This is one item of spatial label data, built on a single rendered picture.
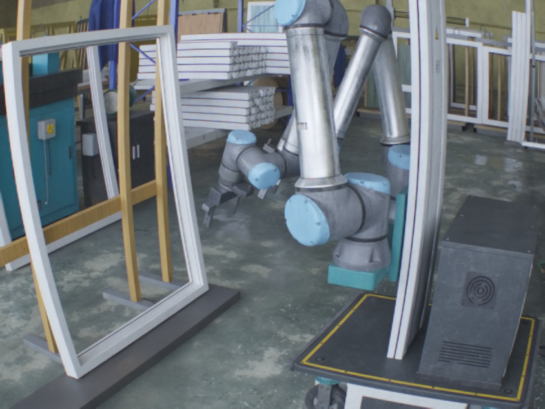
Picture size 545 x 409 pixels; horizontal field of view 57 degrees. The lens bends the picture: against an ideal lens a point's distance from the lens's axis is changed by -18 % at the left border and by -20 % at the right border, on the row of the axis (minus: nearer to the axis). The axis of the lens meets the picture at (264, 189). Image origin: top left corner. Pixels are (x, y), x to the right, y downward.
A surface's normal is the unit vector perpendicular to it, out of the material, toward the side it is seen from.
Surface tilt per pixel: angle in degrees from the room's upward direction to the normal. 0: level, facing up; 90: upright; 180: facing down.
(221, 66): 90
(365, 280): 90
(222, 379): 0
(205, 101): 90
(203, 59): 90
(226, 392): 0
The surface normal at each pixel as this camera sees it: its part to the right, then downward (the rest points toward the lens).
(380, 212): 0.60, 0.22
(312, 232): -0.79, 0.25
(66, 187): 0.90, 0.12
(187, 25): -0.44, 0.17
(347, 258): -0.63, -0.14
